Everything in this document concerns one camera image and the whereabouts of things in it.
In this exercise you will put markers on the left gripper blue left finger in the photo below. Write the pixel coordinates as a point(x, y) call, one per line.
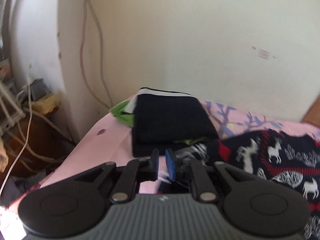
point(129, 177)

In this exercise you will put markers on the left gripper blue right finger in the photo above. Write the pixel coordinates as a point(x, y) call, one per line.
point(192, 171)

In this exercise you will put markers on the navy red patterned sweater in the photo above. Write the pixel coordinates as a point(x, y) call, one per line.
point(266, 182)

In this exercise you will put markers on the pink floral bed sheet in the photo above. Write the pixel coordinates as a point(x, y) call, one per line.
point(277, 156)

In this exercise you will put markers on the black folded garment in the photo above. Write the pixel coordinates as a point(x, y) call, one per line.
point(165, 119)

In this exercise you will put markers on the green garment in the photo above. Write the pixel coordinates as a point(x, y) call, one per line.
point(118, 111)

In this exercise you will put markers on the brown mesh cushion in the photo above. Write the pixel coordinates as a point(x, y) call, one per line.
point(313, 115)

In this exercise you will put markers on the small wall sticker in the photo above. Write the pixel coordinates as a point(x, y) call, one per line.
point(264, 54)

